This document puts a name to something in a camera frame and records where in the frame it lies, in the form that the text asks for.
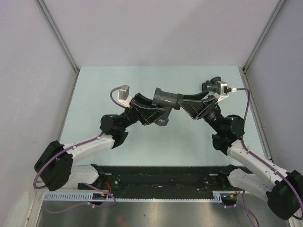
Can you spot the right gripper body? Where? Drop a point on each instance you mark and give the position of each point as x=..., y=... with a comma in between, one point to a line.
x=210, y=112

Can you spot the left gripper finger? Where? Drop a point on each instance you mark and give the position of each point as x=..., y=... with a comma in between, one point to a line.
x=142, y=100
x=147, y=115

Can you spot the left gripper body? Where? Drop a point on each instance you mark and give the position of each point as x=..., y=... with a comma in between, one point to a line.
x=132, y=113

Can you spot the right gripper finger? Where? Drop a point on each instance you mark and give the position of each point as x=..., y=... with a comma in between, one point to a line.
x=194, y=97
x=191, y=108

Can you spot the large grey pipe adapter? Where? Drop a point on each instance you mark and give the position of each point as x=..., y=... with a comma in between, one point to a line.
x=166, y=99

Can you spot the grey pipe tee fitting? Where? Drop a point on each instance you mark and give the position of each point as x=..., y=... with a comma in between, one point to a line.
x=164, y=119

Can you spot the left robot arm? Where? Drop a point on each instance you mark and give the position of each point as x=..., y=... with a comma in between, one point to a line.
x=58, y=165

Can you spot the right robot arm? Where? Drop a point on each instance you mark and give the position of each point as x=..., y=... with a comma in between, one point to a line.
x=280, y=189

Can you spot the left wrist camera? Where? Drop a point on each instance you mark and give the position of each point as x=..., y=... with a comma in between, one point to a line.
x=123, y=95

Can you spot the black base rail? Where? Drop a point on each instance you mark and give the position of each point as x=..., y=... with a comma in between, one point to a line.
x=164, y=181

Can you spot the white slotted cable duct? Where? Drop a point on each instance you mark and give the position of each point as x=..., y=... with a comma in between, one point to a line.
x=90, y=196

